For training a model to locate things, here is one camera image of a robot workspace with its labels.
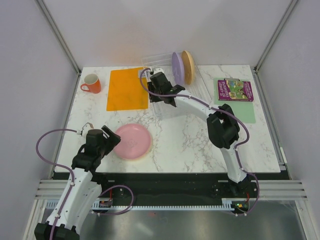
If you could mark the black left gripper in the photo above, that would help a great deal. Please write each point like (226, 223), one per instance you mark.
(111, 143)

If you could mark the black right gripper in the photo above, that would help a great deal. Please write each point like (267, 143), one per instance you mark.
(154, 98)

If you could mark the pink plate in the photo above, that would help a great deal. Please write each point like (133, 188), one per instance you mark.
(135, 141)

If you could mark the light yellow plate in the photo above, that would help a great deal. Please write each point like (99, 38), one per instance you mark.
(143, 155)

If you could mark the purple plate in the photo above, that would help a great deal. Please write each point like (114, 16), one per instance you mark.
(178, 69)

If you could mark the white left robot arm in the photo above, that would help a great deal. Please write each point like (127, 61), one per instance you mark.
(81, 191)

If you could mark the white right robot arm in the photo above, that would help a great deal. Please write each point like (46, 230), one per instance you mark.
(225, 131)

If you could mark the orange cutting mat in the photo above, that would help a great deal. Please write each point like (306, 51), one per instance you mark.
(126, 90)

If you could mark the orange ceramic mug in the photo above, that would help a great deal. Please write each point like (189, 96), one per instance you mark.
(91, 84)

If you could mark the purple children's book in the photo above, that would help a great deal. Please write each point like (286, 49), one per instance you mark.
(234, 90)

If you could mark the green cutting mat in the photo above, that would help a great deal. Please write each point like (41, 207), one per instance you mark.
(243, 110)

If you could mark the clear wire dish rack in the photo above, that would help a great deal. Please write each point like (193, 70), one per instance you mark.
(177, 100)

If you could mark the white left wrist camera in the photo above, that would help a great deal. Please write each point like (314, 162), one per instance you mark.
(85, 129)

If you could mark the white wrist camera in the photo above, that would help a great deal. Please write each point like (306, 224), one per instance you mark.
(85, 129)
(157, 70)

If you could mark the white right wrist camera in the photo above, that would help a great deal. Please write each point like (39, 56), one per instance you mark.
(157, 70)

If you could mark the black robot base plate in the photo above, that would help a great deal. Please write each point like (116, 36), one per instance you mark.
(170, 189)

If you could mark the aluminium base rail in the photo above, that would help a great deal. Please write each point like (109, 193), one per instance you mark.
(269, 189)

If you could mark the right aluminium frame post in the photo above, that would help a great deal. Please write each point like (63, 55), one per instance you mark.
(276, 33)

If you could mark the aluminium frame post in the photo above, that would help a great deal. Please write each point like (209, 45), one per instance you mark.
(58, 35)
(276, 33)

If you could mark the left aluminium frame post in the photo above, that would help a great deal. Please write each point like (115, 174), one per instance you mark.
(58, 35)

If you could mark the white cable duct strip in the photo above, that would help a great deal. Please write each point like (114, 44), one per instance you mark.
(103, 205)

